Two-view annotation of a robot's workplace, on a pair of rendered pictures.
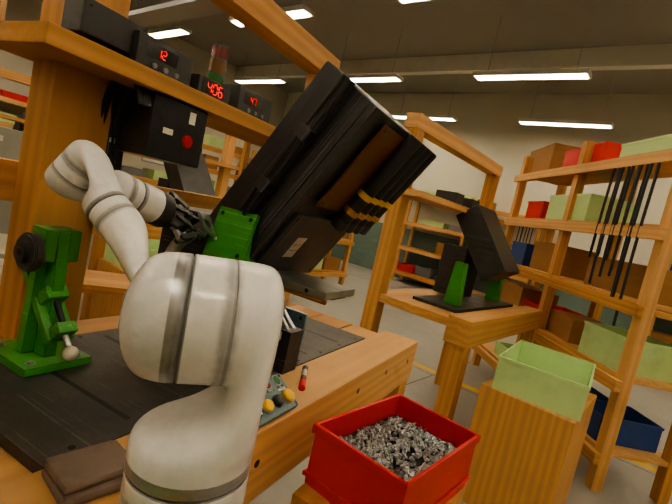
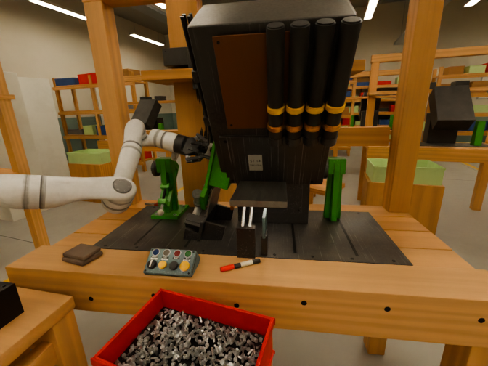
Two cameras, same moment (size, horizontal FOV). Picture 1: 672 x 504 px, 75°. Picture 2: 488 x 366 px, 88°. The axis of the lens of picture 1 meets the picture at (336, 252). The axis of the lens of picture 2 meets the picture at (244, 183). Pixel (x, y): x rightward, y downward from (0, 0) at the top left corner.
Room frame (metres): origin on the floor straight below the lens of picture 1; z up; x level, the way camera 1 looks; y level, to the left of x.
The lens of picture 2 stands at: (0.84, -0.65, 1.38)
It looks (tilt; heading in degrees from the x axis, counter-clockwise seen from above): 16 degrees down; 72
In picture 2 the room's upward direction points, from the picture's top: 2 degrees counter-clockwise
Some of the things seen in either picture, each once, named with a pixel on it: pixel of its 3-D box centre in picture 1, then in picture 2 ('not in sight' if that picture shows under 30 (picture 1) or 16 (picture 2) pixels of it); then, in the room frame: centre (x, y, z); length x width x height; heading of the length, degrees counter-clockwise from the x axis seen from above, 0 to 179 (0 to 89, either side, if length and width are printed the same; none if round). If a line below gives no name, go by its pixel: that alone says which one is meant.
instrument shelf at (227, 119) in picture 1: (188, 104); (249, 74); (1.26, 0.50, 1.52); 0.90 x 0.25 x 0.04; 153
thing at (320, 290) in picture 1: (277, 276); (262, 185); (1.17, 0.14, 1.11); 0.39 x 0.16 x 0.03; 63
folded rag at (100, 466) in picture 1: (93, 470); (82, 253); (0.55, 0.25, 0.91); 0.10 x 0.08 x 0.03; 140
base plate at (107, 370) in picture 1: (213, 348); (245, 229); (1.14, 0.26, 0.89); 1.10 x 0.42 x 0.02; 153
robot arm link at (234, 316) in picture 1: (206, 371); not in sight; (0.32, 0.07, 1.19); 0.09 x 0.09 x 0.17; 18
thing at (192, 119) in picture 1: (163, 130); not in sight; (1.14, 0.50, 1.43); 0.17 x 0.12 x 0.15; 153
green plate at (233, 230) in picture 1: (233, 252); (221, 167); (1.05, 0.24, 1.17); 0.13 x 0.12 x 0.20; 153
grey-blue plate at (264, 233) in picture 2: (286, 334); (264, 230); (1.15, 0.08, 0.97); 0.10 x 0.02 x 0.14; 63
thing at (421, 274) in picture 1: (459, 246); not in sight; (9.66, -2.63, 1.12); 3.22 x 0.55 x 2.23; 52
